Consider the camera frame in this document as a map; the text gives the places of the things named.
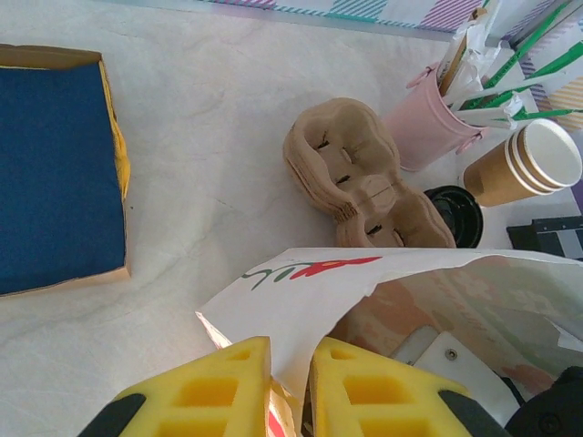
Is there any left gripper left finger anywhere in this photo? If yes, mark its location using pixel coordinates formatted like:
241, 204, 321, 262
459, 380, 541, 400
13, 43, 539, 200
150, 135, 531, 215
77, 335, 273, 437

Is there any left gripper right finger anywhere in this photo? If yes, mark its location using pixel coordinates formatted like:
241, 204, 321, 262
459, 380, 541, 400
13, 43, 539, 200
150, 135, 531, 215
309, 336, 514, 437

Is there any white flower print paper bag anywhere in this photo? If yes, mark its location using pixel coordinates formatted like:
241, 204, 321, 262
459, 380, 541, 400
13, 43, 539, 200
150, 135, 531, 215
195, 247, 583, 437

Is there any black white chessboard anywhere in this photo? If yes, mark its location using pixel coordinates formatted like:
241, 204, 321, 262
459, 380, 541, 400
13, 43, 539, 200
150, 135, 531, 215
506, 217, 583, 261

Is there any stack of black cup lids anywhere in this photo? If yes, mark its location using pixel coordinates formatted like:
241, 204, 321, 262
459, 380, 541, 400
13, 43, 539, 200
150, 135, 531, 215
423, 184, 484, 249

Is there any stack of brown paper cups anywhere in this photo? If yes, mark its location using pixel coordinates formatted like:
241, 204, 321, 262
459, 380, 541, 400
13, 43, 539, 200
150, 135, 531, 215
463, 117, 583, 208

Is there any yellow napkin stack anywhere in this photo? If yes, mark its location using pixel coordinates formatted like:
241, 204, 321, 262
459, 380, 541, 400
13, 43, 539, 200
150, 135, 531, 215
102, 67, 133, 201

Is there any stack of pulp cup carriers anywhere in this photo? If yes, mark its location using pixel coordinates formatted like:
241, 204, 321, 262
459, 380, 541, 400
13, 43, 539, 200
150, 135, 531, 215
281, 96, 457, 249

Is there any blue napkin stack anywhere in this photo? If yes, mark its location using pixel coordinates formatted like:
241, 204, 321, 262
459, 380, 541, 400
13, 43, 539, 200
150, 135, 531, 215
0, 63, 128, 295

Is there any pink metal bucket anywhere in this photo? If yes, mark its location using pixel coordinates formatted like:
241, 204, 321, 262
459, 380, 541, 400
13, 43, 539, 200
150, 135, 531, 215
382, 63, 491, 173

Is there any green white wrapped straw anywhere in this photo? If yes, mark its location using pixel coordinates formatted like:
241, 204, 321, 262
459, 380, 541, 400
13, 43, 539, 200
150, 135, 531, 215
482, 0, 573, 90
459, 107, 583, 133
448, 40, 583, 110

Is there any brown paper wrapped stirrer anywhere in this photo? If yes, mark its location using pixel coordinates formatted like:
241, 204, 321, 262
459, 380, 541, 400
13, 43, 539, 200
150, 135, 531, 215
439, 6, 488, 95

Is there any blue tray wooden frame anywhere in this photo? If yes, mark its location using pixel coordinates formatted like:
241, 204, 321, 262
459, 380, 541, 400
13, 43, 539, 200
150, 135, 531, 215
0, 43, 133, 297

